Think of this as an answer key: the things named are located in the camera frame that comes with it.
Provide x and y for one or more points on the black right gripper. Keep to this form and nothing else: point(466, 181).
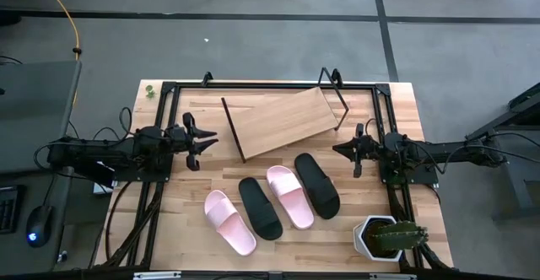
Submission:
point(369, 148)

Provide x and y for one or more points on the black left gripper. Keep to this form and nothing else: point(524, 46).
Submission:
point(181, 138)

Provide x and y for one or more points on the black slide sandal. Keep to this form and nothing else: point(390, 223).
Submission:
point(259, 212)
point(316, 187)

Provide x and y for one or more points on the wooden shelf black metal frame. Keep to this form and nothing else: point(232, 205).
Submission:
point(287, 120)

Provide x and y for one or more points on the pink slide sandal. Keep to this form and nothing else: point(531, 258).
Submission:
point(287, 191)
point(221, 212)

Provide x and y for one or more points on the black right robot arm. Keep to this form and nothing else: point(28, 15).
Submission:
point(447, 151)

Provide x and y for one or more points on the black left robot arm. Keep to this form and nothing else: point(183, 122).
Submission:
point(105, 153)

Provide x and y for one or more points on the black table clamp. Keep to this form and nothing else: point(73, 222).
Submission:
point(207, 79)
point(337, 77)

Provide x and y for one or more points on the white hexagonal plant pot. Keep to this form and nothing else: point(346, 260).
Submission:
point(358, 238)

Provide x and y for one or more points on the green cactus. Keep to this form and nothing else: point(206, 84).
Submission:
point(398, 235)

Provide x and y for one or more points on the white box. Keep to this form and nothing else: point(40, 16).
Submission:
point(101, 188)

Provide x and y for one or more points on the black metal desk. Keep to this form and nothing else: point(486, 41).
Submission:
point(516, 179)

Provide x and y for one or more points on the grey desk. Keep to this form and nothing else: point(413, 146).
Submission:
point(34, 103)

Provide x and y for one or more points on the black computer mouse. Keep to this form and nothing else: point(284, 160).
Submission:
point(40, 225)

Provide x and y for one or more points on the black keyboard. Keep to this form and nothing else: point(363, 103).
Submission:
point(8, 208)

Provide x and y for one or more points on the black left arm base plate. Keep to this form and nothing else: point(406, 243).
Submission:
point(143, 174)

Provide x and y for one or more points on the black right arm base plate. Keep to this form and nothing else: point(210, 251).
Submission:
point(417, 174)

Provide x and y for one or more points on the black aluminium table frame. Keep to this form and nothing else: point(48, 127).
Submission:
point(274, 85)

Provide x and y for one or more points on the silver metal bracket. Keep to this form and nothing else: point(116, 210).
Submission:
point(392, 276)
point(156, 276)

